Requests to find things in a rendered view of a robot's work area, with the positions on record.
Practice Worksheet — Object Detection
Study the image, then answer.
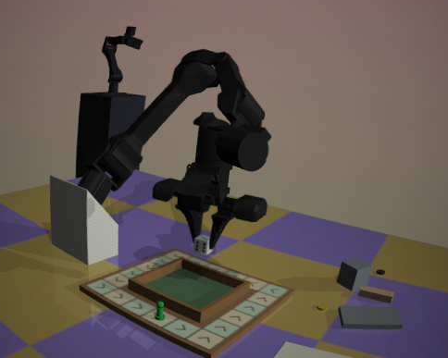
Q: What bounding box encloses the small yellow flat disc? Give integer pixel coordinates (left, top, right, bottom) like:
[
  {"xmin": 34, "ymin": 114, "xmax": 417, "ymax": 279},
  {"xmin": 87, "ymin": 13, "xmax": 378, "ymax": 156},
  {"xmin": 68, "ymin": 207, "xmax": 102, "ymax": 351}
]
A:
[{"xmin": 317, "ymin": 303, "xmax": 329, "ymax": 311}]

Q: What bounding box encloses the brown rectangular block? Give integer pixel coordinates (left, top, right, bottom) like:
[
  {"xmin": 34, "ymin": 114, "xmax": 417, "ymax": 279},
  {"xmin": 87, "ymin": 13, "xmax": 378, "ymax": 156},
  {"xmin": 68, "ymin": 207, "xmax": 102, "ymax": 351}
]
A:
[{"xmin": 358, "ymin": 285, "xmax": 394, "ymax": 303}]

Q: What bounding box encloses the green pawn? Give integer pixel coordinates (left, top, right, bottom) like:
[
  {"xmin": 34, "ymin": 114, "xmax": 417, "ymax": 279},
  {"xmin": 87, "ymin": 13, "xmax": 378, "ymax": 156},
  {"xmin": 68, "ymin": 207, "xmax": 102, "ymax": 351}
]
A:
[{"xmin": 155, "ymin": 302, "xmax": 165, "ymax": 321}]

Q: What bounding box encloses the white die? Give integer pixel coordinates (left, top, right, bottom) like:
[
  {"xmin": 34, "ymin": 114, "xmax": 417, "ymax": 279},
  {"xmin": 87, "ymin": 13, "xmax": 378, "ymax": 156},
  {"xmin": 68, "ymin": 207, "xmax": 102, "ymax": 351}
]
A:
[{"xmin": 193, "ymin": 234, "xmax": 212, "ymax": 255}]

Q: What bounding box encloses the brown wooden game board border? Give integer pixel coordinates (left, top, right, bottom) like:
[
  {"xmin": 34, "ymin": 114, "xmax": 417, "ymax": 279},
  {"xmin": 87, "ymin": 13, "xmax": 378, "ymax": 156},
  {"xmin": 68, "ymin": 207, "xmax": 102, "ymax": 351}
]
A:
[{"xmin": 79, "ymin": 249, "xmax": 295, "ymax": 358}]

